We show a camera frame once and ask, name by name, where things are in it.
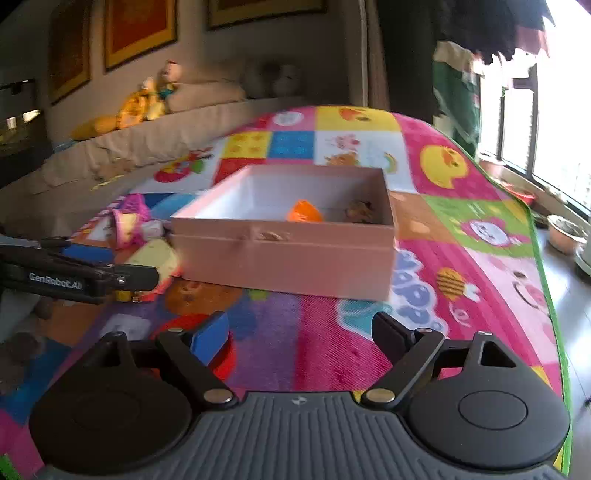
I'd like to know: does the yellow plush toy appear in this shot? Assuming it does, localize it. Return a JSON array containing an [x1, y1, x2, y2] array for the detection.
[[70, 78, 169, 141]]

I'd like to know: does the orange plastic toy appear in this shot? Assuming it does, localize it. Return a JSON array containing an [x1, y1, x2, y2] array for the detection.
[[286, 199, 325, 224]]

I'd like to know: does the dark cabinet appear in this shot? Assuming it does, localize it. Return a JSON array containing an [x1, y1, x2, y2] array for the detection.
[[0, 78, 54, 188]]

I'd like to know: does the pink cardboard box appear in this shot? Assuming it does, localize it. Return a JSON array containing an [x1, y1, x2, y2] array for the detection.
[[170, 165, 399, 299]]

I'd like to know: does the brown toy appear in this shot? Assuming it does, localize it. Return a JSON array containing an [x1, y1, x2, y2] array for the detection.
[[344, 198, 380, 225]]

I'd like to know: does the dark curtain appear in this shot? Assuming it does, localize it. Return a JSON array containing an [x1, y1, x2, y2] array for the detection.
[[376, 0, 444, 125]]

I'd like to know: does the white plush toy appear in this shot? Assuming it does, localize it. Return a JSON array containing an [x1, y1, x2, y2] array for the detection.
[[242, 60, 305, 100]]

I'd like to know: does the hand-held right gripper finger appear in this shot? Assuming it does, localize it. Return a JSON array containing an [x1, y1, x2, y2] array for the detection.
[[360, 311, 520, 411]]

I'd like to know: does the orange framed picture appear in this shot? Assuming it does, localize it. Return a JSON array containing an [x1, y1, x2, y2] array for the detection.
[[47, 0, 92, 104], [102, 0, 178, 71], [205, 0, 328, 31]]

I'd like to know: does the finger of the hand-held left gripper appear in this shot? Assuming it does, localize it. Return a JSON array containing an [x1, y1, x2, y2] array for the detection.
[[106, 264, 160, 304]]

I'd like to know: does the metal bowl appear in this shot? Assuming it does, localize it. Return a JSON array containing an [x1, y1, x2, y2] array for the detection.
[[546, 214, 588, 254]]

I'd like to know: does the beige sofa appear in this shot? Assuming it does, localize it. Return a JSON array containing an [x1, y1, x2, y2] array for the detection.
[[0, 78, 296, 232]]

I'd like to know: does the green and white cloth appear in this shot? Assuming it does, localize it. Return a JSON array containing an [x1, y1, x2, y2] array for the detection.
[[431, 41, 483, 155]]

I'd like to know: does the pink plastic toy basket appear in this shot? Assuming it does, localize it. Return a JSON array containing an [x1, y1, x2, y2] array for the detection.
[[107, 193, 153, 250]]

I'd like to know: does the yellow toy cheese wedge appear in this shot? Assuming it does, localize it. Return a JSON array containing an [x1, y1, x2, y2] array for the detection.
[[124, 239, 182, 296]]

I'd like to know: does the plush doll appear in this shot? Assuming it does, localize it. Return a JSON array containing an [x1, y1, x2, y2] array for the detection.
[[154, 60, 185, 114]]

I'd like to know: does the colourful printed play mat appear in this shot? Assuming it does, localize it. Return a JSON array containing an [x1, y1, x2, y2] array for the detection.
[[0, 105, 573, 476]]

